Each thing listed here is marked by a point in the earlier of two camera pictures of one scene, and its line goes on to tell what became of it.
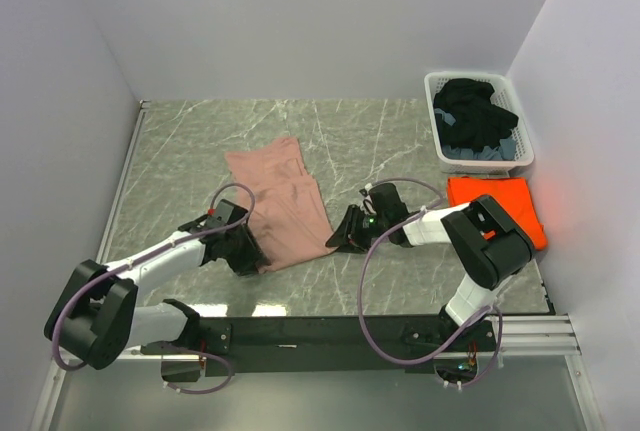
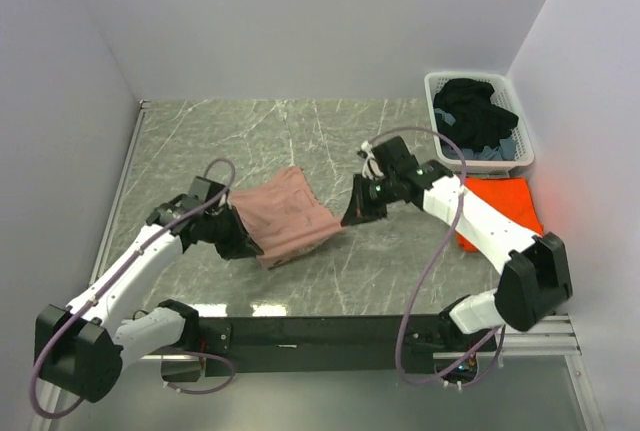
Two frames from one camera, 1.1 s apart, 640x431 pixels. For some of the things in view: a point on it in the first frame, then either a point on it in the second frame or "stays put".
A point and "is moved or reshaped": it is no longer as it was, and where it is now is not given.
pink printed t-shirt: (288, 217) is moved or reshaped
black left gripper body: (243, 250) to (226, 232)
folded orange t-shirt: (512, 192) stays put
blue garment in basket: (505, 149) stays put
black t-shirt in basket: (480, 122) stays put
